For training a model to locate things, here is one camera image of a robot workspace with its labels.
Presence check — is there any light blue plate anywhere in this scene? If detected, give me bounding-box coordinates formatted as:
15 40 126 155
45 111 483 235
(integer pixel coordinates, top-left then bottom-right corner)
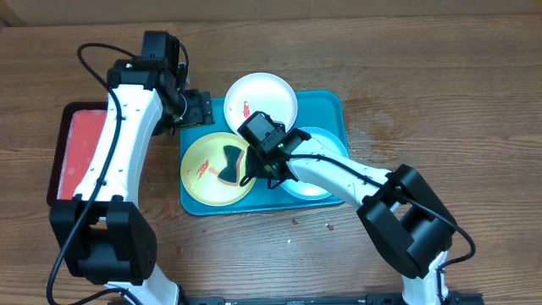
281 127 349 201

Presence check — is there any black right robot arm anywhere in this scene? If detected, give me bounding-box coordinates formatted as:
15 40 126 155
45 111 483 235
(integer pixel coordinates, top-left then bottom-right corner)
238 111 456 304

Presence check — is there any yellow-green plate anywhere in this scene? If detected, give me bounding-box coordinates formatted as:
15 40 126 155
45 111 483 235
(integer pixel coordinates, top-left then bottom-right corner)
180 132 255 207

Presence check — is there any dark red water tray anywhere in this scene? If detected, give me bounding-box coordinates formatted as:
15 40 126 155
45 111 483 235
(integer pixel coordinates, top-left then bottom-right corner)
47 102 107 206

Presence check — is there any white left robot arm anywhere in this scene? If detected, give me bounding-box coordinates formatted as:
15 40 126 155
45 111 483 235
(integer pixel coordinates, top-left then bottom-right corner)
46 30 215 304

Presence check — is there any blue plastic tray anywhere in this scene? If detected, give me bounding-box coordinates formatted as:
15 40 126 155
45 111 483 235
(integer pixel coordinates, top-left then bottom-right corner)
179 90 348 216

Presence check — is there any white plate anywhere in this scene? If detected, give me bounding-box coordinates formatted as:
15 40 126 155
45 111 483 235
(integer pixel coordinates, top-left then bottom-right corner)
224 72 298 135

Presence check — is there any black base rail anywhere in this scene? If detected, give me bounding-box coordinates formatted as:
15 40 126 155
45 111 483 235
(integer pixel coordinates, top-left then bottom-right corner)
187 291 484 305

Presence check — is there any green and tan sponge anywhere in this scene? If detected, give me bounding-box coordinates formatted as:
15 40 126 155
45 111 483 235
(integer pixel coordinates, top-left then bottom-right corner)
218 146 245 186

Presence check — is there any cardboard back panel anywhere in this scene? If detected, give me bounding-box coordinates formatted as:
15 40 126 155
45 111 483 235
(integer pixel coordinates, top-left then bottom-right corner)
1 0 541 26

